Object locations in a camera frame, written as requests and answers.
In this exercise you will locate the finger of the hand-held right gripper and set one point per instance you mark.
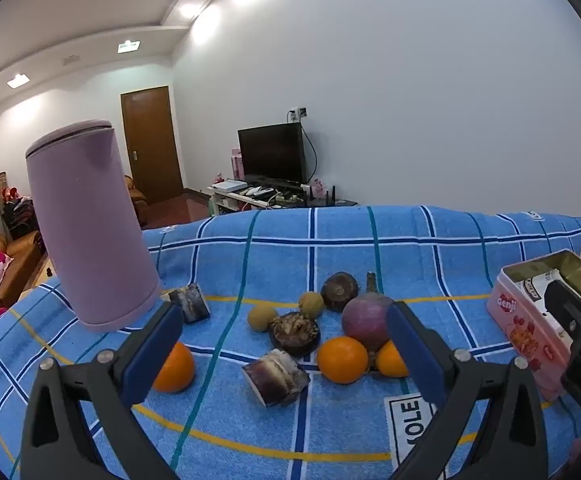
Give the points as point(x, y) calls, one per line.
point(567, 307)

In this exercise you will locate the white set-top box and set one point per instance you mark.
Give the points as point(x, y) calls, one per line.
point(230, 185)

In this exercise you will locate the printed paper in tin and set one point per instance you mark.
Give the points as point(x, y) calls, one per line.
point(535, 285)

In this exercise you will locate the orange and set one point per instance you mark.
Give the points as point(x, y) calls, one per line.
point(176, 369)
point(343, 360)
point(391, 362)

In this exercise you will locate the cracked dark brown mangosteen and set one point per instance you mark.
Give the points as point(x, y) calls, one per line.
point(294, 335)

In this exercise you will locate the white television stand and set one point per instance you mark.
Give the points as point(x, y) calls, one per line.
point(250, 200)

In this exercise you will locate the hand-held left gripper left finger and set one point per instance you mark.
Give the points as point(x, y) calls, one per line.
point(155, 350)

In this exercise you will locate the tan longan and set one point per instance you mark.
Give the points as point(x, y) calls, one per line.
point(312, 305)

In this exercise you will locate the brown leather sofa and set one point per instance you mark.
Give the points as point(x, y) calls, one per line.
point(18, 260)

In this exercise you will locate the rack of dark clothes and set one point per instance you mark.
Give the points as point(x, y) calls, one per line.
point(18, 212)

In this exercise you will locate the wall socket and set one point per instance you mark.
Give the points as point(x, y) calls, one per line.
point(298, 111)

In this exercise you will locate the purple passion fruit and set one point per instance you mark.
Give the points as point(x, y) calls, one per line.
point(368, 317)

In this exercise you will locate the rectangular ceiling light panel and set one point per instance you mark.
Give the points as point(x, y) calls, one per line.
point(129, 46)

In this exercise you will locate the pink tin box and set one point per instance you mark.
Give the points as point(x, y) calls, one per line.
point(525, 330)

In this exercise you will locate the brown leather armchair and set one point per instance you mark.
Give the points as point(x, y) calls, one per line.
point(136, 202)

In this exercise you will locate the brown wooden door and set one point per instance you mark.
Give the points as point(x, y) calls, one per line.
point(151, 145)

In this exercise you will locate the green kiwi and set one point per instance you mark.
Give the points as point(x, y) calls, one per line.
point(262, 318)

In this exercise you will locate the black television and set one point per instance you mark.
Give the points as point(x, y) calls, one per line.
point(272, 152)

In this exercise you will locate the blue checked blanket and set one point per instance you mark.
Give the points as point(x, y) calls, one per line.
point(280, 255)

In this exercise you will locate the smooth dark brown mangosteen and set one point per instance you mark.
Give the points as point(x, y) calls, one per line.
point(339, 290)

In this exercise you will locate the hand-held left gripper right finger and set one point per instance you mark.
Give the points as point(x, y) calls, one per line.
point(415, 355)

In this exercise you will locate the purple cylindrical bottle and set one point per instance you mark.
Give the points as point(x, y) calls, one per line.
point(90, 230)

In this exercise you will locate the square ceiling light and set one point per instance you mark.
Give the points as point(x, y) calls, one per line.
point(18, 80)

